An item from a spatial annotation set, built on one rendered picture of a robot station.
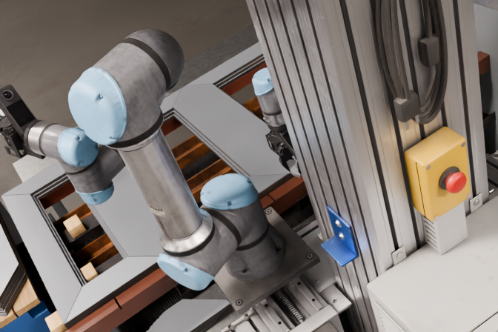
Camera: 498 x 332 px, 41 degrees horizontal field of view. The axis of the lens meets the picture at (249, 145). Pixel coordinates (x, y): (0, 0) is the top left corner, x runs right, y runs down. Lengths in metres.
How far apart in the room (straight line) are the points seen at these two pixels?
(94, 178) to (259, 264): 0.41
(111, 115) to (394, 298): 0.56
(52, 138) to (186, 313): 0.75
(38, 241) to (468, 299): 1.47
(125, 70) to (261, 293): 0.63
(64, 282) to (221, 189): 0.78
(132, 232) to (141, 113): 1.00
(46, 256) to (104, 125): 1.12
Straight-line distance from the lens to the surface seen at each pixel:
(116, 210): 2.17
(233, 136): 2.24
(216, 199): 1.39
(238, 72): 2.58
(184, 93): 2.56
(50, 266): 2.13
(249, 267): 1.50
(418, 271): 1.21
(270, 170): 2.06
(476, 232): 1.26
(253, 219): 1.42
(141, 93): 1.10
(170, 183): 1.22
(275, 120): 1.77
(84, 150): 1.40
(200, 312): 1.94
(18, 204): 2.44
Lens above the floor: 2.18
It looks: 38 degrees down
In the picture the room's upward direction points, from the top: 21 degrees counter-clockwise
